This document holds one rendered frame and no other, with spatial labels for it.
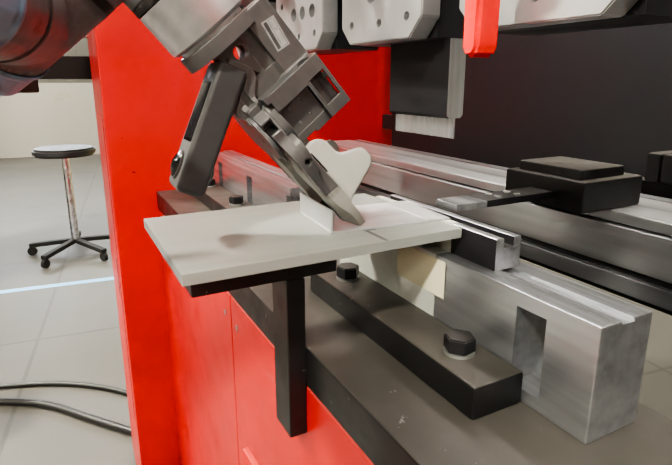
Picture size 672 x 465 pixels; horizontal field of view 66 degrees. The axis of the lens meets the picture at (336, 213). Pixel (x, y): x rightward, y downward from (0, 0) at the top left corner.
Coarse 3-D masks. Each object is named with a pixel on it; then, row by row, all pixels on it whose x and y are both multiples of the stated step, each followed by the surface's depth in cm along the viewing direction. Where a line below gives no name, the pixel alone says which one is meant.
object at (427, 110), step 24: (408, 48) 55; (432, 48) 52; (456, 48) 50; (408, 72) 56; (432, 72) 52; (456, 72) 50; (408, 96) 56; (432, 96) 52; (456, 96) 51; (408, 120) 58; (432, 120) 54
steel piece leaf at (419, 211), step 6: (390, 204) 58; (396, 204) 58; (402, 204) 58; (408, 204) 58; (414, 204) 58; (408, 210) 56; (414, 210) 56; (420, 210) 56; (426, 210) 56; (420, 216) 53; (426, 216) 53; (432, 216) 53; (438, 216) 53; (444, 216) 53
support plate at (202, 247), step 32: (160, 224) 51; (192, 224) 51; (224, 224) 51; (256, 224) 51; (288, 224) 51; (416, 224) 51; (448, 224) 51; (192, 256) 42; (224, 256) 42; (256, 256) 42; (288, 256) 42; (320, 256) 43; (352, 256) 44
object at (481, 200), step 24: (528, 168) 68; (552, 168) 64; (576, 168) 62; (600, 168) 62; (624, 168) 64; (504, 192) 63; (528, 192) 63; (552, 192) 64; (576, 192) 61; (600, 192) 61; (624, 192) 63
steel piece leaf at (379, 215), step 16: (304, 208) 54; (320, 208) 50; (368, 208) 56; (384, 208) 56; (320, 224) 50; (336, 224) 50; (352, 224) 50; (368, 224) 50; (384, 224) 50; (400, 224) 50
